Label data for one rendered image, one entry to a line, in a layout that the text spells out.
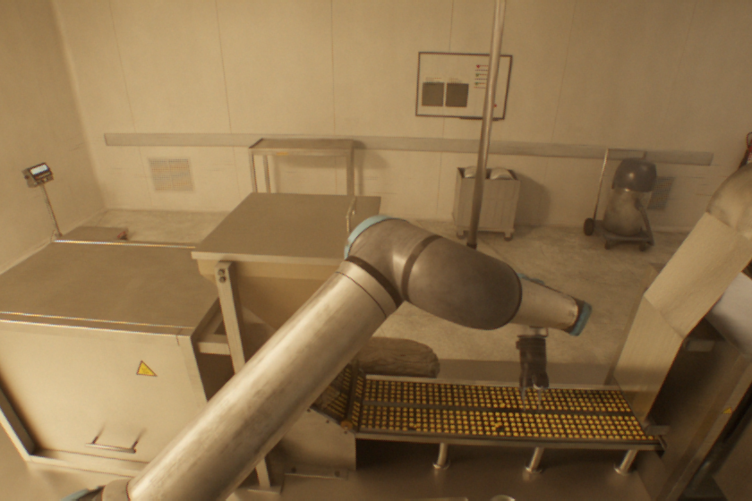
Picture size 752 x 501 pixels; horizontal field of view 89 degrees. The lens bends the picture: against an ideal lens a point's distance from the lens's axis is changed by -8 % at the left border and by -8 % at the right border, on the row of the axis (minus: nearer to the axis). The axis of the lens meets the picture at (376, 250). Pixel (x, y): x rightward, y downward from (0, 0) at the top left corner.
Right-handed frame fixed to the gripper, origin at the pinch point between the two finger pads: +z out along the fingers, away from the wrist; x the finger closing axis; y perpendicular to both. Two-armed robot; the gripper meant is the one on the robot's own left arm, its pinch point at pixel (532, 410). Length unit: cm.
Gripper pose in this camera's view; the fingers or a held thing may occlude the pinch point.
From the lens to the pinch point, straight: 130.4
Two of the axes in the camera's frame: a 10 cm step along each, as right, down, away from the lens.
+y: -0.4, -3.1, -9.5
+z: -0.6, 9.5, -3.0
